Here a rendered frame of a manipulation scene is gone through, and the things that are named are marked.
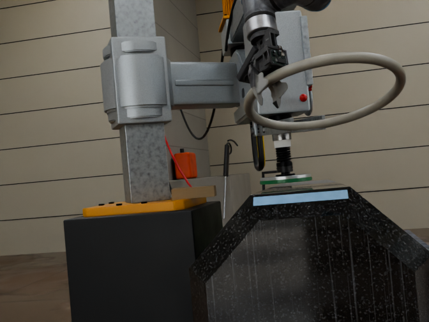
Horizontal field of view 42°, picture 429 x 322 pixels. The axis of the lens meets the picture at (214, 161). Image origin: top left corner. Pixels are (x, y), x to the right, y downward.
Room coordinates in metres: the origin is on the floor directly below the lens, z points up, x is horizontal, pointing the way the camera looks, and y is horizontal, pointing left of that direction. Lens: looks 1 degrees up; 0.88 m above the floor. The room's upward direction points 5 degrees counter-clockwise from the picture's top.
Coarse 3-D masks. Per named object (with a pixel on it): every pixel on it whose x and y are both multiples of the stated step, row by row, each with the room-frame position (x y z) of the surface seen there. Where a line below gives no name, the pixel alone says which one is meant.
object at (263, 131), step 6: (282, 120) 2.02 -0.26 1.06; (288, 120) 1.92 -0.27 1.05; (300, 120) 2.21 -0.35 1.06; (306, 120) 2.11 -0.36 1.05; (312, 120) 2.03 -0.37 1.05; (258, 126) 2.56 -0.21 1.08; (252, 132) 2.53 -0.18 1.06; (258, 132) 2.54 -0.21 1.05; (264, 132) 2.39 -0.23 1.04; (270, 132) 2.27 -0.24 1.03; (276, 132) 2.14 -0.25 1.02; (282, 132) 2.04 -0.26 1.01; (288, 132) 1.95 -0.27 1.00; (294, 132) 2.33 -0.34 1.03
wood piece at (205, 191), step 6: (204, 186) 2.62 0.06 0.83; (210, 186) 2.56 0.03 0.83; (174, 192) 2.57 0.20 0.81; (180, 192) 2.57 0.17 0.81; (186, 192) 2.57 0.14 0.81; (192, 192) 2.57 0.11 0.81; (198, 192) 2.57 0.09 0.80; (204, 192) 2.56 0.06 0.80; (210, 192) 2.56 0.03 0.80; (174, 198) 2.57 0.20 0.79; (180, 198) 2.57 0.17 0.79; (186, 198) 2.57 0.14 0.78; (192, 198) 2.57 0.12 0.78
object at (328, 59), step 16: (304, 64) 1.47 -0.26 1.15; (320, 64) 1.47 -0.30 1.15; (336, 64) 1.47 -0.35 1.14; (384, 64) 1.50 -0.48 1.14; (272, 80) 1.53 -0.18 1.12; (400, 80) 1.61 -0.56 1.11; (384, 96) 1.75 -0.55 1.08; (256, 112) 1.76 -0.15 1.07; (352, 112) 1.86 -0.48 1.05; (368, 112) 1.82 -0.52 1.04; (272, 128) 1.86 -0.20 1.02; (288, 128) 1.88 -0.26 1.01; (304, 128) 1.90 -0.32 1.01
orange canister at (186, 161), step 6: (180, 150) 5.45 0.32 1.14; (174, 156) 5.43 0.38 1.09; (180, 156) 5.42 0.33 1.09; (186, 156) 5.40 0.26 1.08; (192, 156) 5.53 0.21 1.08; (174, 162) 5.45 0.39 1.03; (180, 162) 5.42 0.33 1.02; (186, 162) 5.40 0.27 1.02; (192, 162) 5.51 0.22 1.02; (180, 168) 5.42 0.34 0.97; (186, 168) 5.41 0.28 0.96; (192, 168) 5.48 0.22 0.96; (180, 174) 5.42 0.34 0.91; (186, 174) 5.41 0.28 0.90; (192, 174) 5.46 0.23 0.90
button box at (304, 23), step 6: (300, 18) 2.26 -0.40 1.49; (306, 18) 2.25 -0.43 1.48; (306, 24) 2.25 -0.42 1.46; (306, 30) 2.25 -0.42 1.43; (306, 36) 2.25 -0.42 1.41; (306, 42) 2.25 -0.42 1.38; (306, 48) 2.25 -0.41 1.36; (306, 54) 2.25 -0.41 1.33; (306, 72) 2.25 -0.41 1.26; (306, 78) 2.25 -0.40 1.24; (312, 78) 2.25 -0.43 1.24; (306, 84) 2.26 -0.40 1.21; (312, 84) 2.26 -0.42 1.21
